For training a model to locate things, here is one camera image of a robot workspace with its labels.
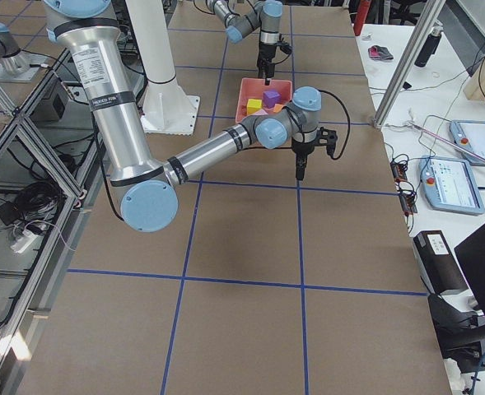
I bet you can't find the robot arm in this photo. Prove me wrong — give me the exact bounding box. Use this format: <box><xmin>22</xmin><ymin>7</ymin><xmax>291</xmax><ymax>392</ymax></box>
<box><xmin>204</xmin><ymin>0</ymin><xmax>292</xmax><ymax>86</ymax></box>
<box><xmin>44</xmin><ymin>1</ymin><xmax>321</xmax><ymax>232</ymax></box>

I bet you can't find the teach pendant tablet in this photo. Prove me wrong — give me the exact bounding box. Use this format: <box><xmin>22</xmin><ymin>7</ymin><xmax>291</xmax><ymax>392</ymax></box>
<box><xmin>419</xmin><ymin>156</ymin><xmax>485</xmax><ymax>216</ymax></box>
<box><xmin>450</xmin><ymin>120</ymin><xmax>485</xmax><ymax>159</ymax></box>

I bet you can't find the near teach pendant tablet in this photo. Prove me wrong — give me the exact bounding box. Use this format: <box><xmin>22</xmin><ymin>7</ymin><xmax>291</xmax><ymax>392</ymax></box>
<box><xmin>419</xmin><ymin>156</ymin><xmax>485</xmax><ymax>216</ymax></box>

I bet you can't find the aluminium frame post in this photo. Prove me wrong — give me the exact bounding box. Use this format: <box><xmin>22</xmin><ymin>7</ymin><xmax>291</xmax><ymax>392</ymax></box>
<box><xmin>372</xmin><ymin>0</ymin><xmax>445</xmax><ymax>129</ymax></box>

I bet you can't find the pink foam block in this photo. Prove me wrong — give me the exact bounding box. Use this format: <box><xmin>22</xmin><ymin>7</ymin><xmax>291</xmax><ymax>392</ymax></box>
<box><xmin>253</xmin><ymin>109</ymin><xmax>268</xmax><ymax>116</ymax></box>

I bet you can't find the black box with label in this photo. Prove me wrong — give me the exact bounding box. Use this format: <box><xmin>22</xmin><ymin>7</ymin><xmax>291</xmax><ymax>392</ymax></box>
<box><xmin>413</xmin><ymin>230</ymin><xmax>468</xmax><ymax>296</ymax></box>

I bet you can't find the metal rod on stand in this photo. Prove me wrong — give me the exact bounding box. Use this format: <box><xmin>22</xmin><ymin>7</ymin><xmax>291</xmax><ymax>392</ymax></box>
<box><xmin>406</xmin><ymin>122</ymin><xmax>485</xmax><ymax>166</ymax></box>

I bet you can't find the far teach pendant tablet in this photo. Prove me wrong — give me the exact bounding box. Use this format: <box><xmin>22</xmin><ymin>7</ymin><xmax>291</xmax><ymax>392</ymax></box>
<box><xmin>450</xmin><ymin>120</ymin><xmax>485</xmax><ymax>159</ymax></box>

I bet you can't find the pink plastic bin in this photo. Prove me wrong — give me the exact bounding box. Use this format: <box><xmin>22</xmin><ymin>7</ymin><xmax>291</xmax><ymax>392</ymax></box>
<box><xmin>236</xmin><ymin>77</ymin><xmax>293</xmax><ymax>123</ymax></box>

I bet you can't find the black water bottle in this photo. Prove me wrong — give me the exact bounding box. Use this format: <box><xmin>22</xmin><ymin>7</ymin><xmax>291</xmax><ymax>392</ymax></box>
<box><xmin>414</xmin><ymin>26</ymin><xmax>443</xmax><ymax>67</ymax></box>

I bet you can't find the purple foam block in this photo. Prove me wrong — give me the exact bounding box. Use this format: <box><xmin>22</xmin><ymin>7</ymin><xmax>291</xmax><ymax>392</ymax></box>
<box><xmin>262</xmin><ymin>89</ymin><xmax>282</xmax><ymax>109</ymax></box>

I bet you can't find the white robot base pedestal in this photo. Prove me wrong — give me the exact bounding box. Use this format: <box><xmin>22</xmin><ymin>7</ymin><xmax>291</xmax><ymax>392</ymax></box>
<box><xmin>126</xmin><ymin>0</ymin><xmax>200</xmax><ymax>135</ymax></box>

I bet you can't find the grey and pink cloth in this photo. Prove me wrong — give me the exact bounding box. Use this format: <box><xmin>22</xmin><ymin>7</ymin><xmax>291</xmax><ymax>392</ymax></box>
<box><xmin>367</xmin><ymin>45</ymin><xmax>394</xmax><ymax>62</ymax></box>

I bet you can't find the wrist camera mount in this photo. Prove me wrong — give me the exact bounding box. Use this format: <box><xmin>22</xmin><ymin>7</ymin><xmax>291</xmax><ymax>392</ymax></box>
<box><xmin>276</xmin><ymin>34</ymin><xmax>292</xmax><ymax>55</ymax></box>
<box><xmin>315</xmin><ymin>127</ymin><xmax>338</xmax><ymax>159</ymax></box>

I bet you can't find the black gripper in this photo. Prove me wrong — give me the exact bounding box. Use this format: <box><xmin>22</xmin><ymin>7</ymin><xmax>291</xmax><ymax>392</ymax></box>
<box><xmin>291</xmin><ymin>140</ymin><xmax>315</xmax><ymax>180</ymax></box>
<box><xmin>257</xmin><ymin>41</ymin><xmax>276</xmax><ymax>86</ymax></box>

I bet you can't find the yellow foam block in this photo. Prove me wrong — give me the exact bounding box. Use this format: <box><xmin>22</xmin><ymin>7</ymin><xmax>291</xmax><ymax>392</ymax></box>
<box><xmin>246</xmin><ymin>98</ymin><xmax>263</xmax><ymax>116</ymax></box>

